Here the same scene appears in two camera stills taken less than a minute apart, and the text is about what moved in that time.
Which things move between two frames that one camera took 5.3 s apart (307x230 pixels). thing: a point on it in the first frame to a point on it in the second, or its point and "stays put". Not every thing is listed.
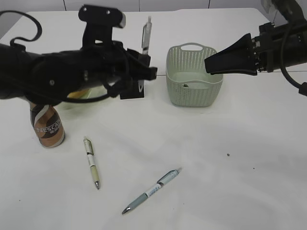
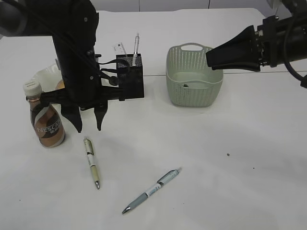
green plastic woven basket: x=188 y=83 stays put
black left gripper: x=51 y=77 to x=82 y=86
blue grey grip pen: x=161 y=182 stays put
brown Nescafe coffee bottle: x=48 y=125 stays put
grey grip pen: x=146 y=44 to x=135 y=50
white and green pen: x=89 y=150 stays put
